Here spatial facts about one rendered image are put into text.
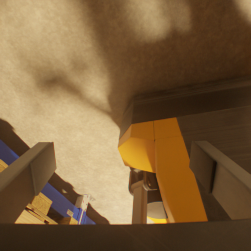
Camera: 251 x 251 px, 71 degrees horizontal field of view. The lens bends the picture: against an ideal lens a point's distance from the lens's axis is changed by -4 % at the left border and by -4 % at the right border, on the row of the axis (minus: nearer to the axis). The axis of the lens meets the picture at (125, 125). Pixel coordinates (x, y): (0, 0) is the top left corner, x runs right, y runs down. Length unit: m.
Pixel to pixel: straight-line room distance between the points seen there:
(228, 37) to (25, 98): 1.10
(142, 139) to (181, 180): 0.22
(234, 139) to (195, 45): 0.46
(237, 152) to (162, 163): 0.22
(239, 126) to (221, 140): 0.09
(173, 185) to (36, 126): 1.01
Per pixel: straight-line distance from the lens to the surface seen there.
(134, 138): 0.68
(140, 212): 0.77
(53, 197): 1.53
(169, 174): 0.54
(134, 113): 0.80
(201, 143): 0.16
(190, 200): 0.50
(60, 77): 1.03
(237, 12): 0.93
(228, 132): 0.66
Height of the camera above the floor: 0.85
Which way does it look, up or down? 51 degrees down
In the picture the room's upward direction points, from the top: 171 degrees counter-clockwise
